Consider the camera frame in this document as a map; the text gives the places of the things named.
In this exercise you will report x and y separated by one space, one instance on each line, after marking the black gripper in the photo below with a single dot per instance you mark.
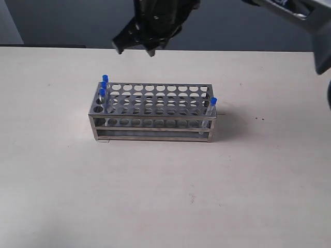
154 24

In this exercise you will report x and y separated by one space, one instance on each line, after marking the blue capped tube second row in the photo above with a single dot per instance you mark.
108 100

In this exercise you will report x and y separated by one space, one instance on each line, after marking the blue capped tube back row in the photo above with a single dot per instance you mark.
102 96

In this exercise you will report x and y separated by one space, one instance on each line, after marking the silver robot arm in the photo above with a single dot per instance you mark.
313 17

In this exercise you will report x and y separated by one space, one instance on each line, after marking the stainless steel test tube rack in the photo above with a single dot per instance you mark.
152 112

